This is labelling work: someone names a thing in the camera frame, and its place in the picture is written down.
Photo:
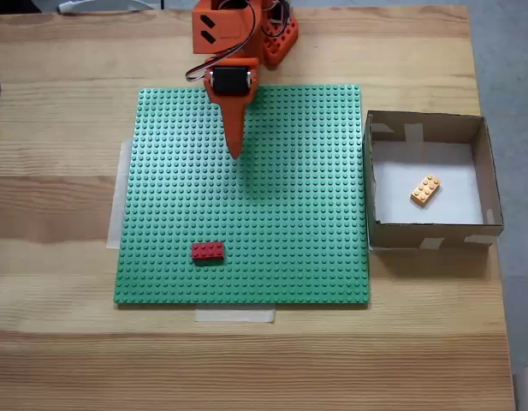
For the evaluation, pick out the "yellow lego block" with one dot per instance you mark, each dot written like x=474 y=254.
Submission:
x=426 y=191

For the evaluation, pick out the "red lego block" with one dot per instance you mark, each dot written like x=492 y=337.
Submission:
x=208 y=250

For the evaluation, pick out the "green lego baseplate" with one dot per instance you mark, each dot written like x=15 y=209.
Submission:
x=289 y=257

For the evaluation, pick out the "brown cardboard box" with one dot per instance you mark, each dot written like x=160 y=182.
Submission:
x=434 y=240

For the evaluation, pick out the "white curved object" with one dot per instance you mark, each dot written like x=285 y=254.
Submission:
x=105 y=5

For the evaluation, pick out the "masking tape strip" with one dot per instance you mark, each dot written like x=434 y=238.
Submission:
x=116 y=214
x=233 y=316

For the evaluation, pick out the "white paper sheet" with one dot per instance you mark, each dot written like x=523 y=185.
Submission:
x=396 y=197

